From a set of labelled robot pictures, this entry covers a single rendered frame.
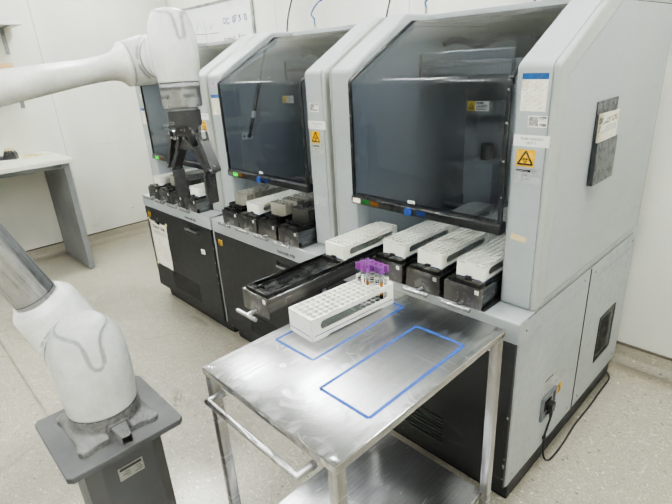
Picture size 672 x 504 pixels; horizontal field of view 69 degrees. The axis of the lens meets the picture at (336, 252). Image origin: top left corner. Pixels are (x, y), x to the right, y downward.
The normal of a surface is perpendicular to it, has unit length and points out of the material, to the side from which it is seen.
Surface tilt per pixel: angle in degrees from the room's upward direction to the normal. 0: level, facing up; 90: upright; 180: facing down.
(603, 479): 0
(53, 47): 90
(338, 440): 0
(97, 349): 70
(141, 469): 90
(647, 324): 90
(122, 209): 90
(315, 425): 0
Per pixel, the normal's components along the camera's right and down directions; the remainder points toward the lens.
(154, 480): 0.70, 0.23
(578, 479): -0.06, -0.93
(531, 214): -0.72, 0.29
